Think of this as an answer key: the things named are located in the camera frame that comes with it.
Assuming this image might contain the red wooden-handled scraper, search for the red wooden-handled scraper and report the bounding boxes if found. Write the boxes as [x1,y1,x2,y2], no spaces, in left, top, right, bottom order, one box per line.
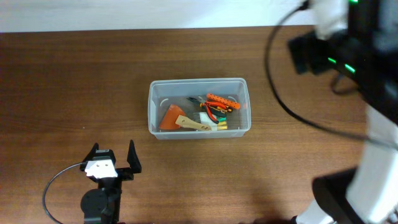
[159,104,211,131]

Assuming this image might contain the black right camera cable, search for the black right camera cable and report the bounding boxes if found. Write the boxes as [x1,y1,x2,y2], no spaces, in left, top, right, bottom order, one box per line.
[263,1,398,150]

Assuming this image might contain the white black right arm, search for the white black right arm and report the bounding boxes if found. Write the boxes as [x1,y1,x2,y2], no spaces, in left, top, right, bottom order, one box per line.
[289,0,397,223]

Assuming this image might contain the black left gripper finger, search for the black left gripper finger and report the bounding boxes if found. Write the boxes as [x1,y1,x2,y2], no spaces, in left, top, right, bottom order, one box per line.
[82,143,99,164]
[127,140,142,174]

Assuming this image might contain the orange black pliers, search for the orange black pliers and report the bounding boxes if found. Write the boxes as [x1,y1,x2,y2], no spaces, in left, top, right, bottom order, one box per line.
[187,96,233,113]

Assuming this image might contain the red handled pliers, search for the red handled pliers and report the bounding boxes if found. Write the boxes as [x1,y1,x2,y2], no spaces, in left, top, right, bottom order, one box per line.
[199,99,231,124]

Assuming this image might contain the socket bit rail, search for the socket bit rail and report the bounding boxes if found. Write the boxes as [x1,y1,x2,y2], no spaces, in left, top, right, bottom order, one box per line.
[206,93,241,110]

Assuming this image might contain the clear screwdriver set case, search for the clear screwdriver set case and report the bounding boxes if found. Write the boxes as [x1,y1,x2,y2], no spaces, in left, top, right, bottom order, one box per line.
[193,112,228,131]

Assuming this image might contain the clear plastic container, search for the clear plastic container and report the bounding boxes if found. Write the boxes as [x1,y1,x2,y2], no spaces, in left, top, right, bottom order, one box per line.
[148,78,251,140]

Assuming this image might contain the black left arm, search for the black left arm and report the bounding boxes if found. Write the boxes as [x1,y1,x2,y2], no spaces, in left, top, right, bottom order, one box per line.
[80,141,142,223]

